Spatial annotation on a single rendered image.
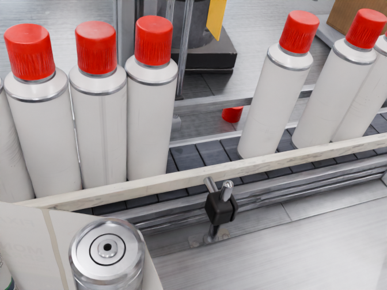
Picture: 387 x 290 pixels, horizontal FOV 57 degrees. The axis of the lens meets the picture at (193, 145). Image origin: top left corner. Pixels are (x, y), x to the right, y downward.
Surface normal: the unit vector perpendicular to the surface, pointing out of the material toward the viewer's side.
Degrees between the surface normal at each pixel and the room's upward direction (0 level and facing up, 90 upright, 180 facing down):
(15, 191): 90
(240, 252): 0
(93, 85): 42
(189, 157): 0
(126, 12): 90
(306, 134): 90
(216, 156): 0
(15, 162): 90
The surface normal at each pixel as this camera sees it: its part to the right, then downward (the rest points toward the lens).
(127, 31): 0.34, 0.70
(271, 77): -0.69, 0.44
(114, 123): 0.62, 0.61
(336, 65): -0.84, 0.29
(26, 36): 0.12, -0.74
